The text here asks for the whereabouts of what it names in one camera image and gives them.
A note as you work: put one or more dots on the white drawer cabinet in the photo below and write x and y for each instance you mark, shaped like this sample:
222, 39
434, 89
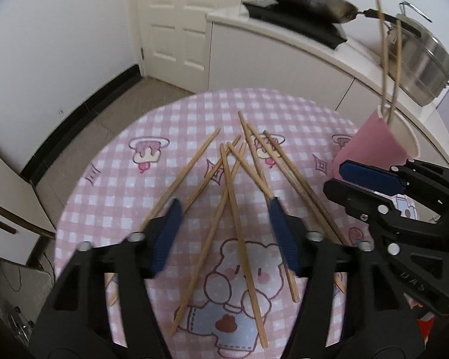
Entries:
23, 221

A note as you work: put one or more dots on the white counter cabinet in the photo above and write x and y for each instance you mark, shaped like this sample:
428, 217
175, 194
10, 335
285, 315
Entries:
242, 52

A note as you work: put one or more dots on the cream panel door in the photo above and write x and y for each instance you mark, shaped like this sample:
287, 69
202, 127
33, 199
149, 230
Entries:
174, 40

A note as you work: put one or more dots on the black induction cooktop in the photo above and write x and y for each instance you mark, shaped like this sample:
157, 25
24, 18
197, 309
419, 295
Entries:
297, 20

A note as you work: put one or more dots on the pink cylindrical utensil cup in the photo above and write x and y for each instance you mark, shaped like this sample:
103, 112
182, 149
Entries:
379, 144

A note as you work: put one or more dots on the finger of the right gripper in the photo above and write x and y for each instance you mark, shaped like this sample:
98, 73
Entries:
371, 178
364, 205

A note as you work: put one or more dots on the stainless steel steamer pot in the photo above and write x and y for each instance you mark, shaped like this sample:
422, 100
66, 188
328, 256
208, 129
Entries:
424, 60

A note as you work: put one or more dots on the pink checkered tablecloth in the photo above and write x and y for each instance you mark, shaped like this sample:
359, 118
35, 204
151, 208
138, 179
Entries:
128, 177

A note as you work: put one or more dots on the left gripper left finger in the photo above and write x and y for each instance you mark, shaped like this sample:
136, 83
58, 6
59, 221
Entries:
74, 322

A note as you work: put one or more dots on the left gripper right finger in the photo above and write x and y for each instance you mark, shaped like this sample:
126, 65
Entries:
378, 322

